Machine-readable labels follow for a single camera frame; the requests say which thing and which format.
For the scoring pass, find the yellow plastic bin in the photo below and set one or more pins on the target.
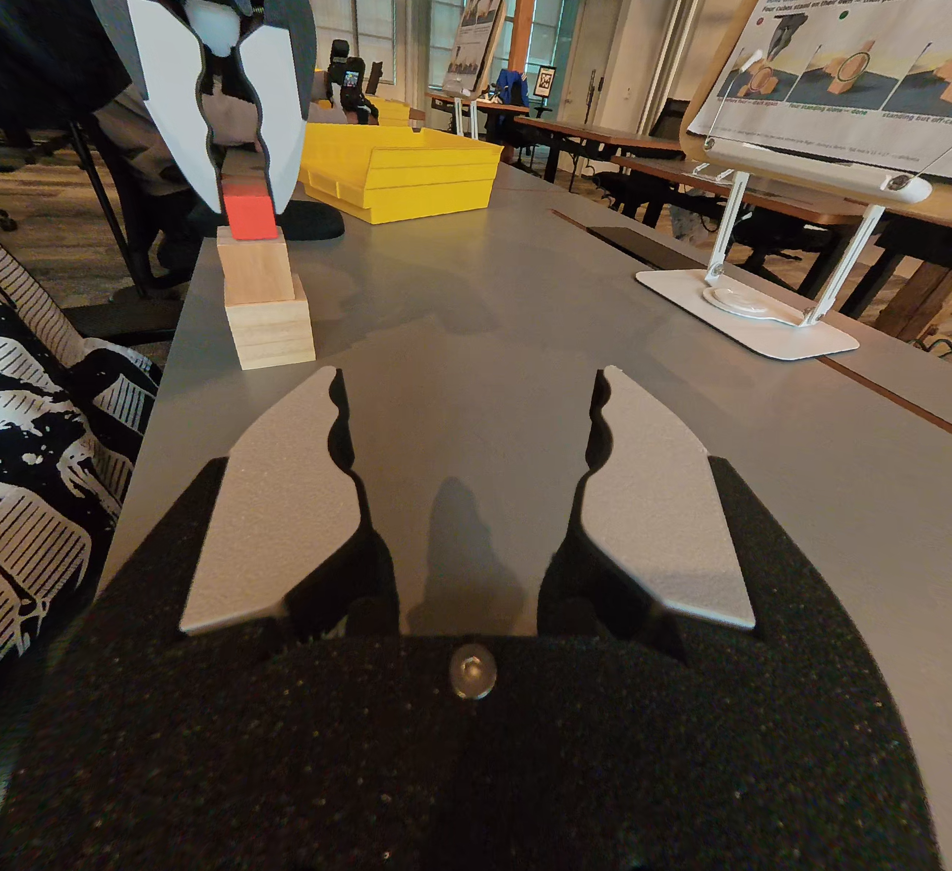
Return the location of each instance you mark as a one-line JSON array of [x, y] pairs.
[[394, 169]]

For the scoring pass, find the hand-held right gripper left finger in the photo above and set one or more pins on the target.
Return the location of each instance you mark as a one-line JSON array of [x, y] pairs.
[[275, 514]]

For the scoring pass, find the person's left forearm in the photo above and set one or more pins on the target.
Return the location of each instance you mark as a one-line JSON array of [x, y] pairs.
[[52, 8]]

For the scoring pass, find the black tabletop device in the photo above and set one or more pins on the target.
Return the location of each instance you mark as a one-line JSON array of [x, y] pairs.
[[350, 83]]

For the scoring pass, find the small red cube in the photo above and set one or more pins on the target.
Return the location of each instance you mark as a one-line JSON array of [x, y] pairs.
[[249, 209]]

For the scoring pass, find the printed instruction sheet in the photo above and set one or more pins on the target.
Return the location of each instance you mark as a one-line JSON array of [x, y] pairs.
[[848, 23]]

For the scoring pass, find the medium wooden cube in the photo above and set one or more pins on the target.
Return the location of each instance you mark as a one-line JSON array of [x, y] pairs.
[[256, 269]]

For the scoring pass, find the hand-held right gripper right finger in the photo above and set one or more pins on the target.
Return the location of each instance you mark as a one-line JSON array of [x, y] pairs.
[[662, 514]]

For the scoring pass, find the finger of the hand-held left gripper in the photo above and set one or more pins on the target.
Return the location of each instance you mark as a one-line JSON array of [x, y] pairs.
[[171, 90], [278, 112]]

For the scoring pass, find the standing instruction board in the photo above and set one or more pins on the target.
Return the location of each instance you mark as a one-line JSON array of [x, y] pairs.
[[484, 1]]

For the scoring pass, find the white instruction sheet stand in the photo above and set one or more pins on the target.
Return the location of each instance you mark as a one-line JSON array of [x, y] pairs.
[[714, 112]]

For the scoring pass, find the large wooden cube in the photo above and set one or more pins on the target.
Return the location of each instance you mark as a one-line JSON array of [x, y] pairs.
[[271, 324]]

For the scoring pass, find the long wooden office table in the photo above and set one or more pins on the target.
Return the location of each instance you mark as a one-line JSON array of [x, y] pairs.
[[803, 194]]

